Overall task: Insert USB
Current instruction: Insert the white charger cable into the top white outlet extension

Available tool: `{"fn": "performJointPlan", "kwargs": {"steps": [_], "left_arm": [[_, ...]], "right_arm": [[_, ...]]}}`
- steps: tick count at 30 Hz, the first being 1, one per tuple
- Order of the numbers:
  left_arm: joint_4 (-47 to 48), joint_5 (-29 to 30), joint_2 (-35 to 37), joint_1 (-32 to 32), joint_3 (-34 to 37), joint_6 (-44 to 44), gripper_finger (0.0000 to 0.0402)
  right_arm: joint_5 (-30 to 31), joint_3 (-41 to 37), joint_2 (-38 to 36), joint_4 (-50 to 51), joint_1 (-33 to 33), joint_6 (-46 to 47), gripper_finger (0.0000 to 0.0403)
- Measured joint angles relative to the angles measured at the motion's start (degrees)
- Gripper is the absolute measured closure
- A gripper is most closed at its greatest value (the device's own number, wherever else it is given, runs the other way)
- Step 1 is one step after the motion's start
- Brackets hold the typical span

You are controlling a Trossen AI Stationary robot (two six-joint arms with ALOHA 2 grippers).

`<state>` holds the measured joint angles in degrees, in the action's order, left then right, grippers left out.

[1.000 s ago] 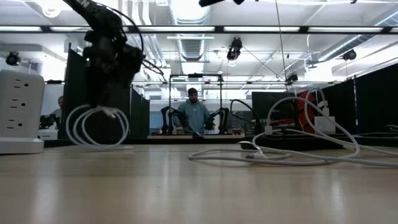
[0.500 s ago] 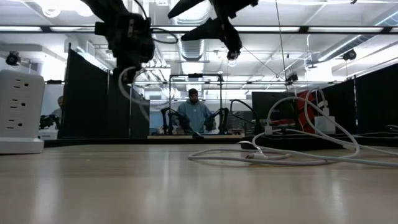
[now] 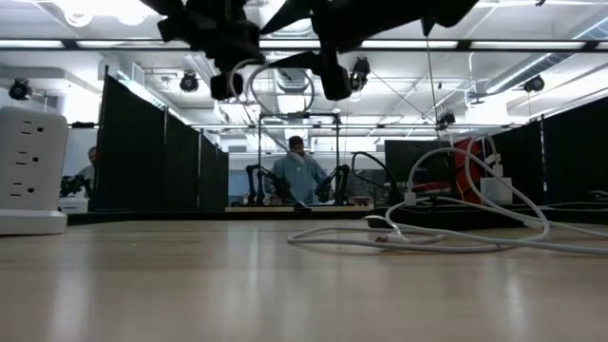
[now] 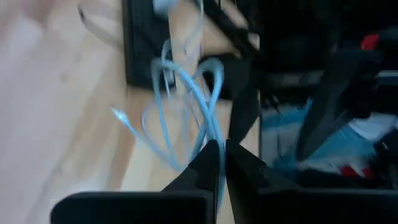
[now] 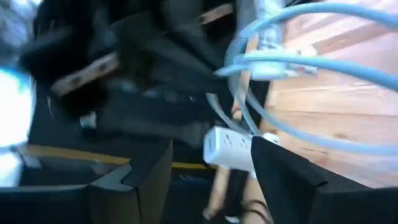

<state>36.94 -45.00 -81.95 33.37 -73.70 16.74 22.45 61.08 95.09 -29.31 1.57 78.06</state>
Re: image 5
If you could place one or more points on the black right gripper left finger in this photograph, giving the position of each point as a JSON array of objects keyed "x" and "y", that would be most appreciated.
[{"x": 62, "y": 205}]

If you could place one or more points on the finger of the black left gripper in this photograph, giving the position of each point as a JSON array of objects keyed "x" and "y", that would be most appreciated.
[
  {"x": 140, "y": 49},
  {"x": 180, "y": 37}
]

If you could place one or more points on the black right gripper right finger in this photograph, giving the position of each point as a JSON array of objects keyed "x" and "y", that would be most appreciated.
[{"x": 311, "y": 205}]

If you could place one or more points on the white flat power strip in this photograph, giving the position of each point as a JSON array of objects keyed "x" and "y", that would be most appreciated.
[{"x": 230, "y": 149}]

